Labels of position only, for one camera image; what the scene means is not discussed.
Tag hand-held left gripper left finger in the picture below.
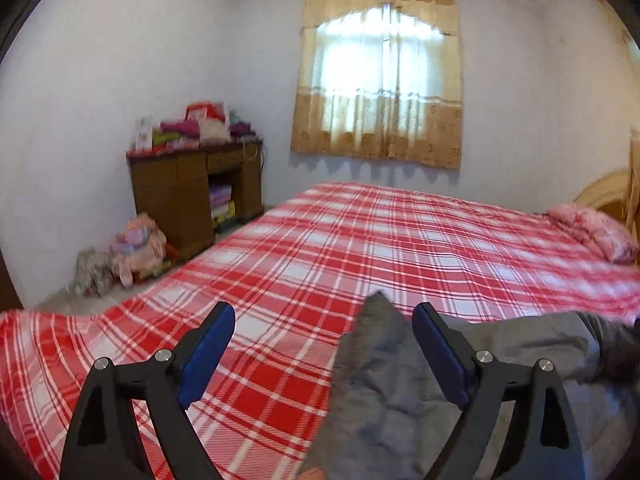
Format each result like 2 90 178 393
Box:
59 302 237 480

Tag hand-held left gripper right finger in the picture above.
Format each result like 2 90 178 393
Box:
411 302 586 480

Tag grey puffer jacket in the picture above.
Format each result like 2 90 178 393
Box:
297 291 640 480

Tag magenta folded clothes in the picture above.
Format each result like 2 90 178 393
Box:
159 119 198 142

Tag purple folded clothes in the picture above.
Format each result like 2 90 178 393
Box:
229 115 257 138

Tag grey plush toy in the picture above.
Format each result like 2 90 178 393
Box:
74 247 115 297

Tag bed with red plaid sheet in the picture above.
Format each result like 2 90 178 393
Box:
0 181 640 480

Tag stack of boxes in desk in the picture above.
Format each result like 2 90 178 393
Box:
207 184 237 223

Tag brown wooden desk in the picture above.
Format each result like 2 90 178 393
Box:
126 137 266 262

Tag pink floral folded quilt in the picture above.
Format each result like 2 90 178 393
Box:
545 203 640 265

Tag yellow floral window curtain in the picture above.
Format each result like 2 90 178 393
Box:
291 0 463 171

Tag cream and brown headboard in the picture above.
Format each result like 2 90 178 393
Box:
572 167 640 231

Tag white card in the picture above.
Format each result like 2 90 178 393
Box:
134 117 153 153

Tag red gift box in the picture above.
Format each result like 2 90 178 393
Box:
185 101 228 123

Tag long yellow floral curtain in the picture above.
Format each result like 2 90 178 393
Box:
600 5 640 241

